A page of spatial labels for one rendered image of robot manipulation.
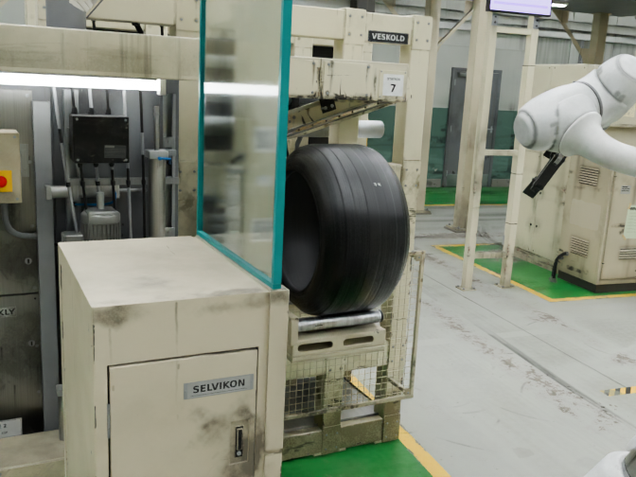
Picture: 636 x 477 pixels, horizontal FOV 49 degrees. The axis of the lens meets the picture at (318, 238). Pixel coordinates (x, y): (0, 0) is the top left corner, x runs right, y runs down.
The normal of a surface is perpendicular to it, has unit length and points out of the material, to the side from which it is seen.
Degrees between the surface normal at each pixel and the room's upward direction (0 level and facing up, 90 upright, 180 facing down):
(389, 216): 71
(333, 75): 90
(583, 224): 90
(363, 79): 90
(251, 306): 90
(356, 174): 42
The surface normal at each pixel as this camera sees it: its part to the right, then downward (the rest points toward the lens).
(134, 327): 0.44, 0.22
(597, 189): -0.94, 0.03
